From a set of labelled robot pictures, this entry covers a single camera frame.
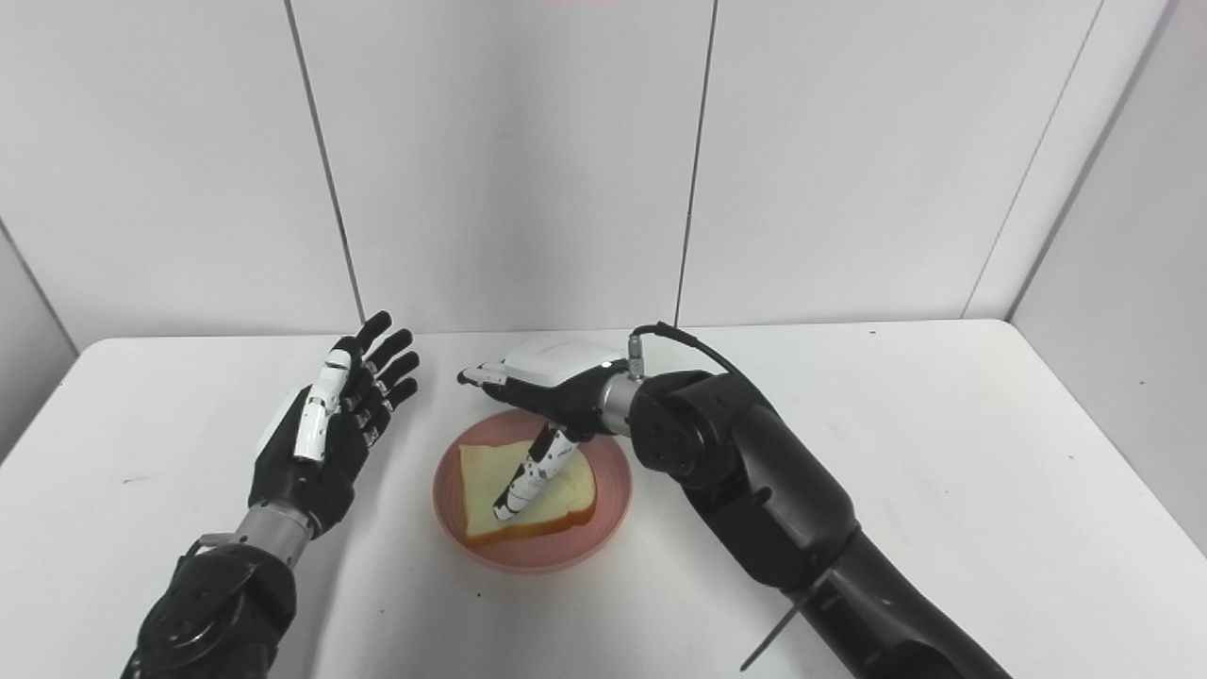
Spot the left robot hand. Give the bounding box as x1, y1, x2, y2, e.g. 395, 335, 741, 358
248, 310, 422, 540

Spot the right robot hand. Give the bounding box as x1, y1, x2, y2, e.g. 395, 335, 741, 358
456, 339, 627, 523

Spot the pink round plate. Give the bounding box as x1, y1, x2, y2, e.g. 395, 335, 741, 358
433, 408, 633, 574

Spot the slice of white bread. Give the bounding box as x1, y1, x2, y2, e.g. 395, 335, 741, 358
458, 439, 599, 548

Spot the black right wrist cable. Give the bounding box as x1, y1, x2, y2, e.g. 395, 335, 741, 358
628, 322, 755, 388

